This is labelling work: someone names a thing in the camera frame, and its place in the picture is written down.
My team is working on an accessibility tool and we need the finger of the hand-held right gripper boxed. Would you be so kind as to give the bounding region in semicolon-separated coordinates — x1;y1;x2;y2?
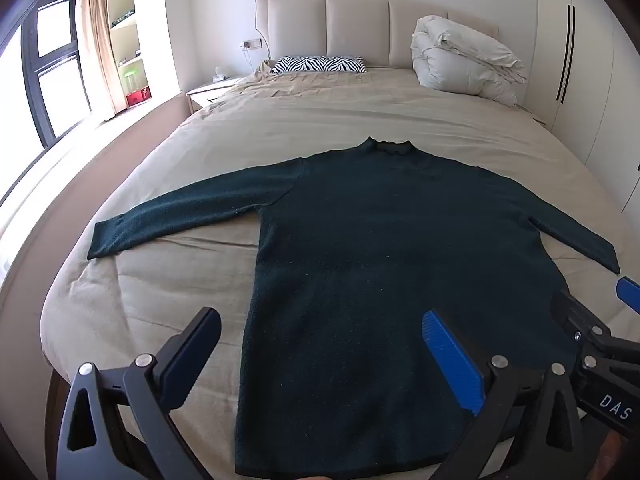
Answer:
616;276;640;317
550;288;618;357

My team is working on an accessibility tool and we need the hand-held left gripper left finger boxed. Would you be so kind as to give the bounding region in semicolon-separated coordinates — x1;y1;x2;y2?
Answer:
56;307;223;480

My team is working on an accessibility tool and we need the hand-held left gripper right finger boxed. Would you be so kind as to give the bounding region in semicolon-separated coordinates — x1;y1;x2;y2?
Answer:
421;310;587;480

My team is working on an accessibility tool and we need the dark teal knit sweater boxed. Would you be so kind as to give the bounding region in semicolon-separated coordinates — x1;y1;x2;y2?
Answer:
87;136;621;478

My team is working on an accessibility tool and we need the bed with beige sheet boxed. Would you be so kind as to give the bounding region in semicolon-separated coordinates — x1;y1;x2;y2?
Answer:
41;66;632;480

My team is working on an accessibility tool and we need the beige window ledge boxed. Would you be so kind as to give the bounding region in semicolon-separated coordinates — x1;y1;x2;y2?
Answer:
0;91;194;272

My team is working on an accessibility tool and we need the white wardrobe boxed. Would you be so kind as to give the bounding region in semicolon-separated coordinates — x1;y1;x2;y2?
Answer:
532;0;640;217

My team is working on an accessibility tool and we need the white nightstand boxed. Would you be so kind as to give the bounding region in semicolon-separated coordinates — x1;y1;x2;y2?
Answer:
186;77;242;114

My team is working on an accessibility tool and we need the white folded duvet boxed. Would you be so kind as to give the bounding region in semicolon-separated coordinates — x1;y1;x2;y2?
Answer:
410;15;529;107

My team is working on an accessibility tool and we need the black framed window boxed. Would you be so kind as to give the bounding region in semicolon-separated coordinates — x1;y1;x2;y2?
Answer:
20;0;94;151

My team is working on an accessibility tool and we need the zebra print pillow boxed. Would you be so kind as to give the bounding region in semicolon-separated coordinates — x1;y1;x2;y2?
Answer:
270;56;367;76

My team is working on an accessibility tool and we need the beige curtain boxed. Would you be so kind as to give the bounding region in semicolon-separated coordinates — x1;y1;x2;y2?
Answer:
75;0;124;119

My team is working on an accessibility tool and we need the beige padded headboard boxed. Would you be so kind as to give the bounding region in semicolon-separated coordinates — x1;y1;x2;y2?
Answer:
255;0;500;74

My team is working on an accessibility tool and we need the white open wall shelf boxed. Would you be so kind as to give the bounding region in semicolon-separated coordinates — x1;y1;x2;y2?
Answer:
106;0;152;112

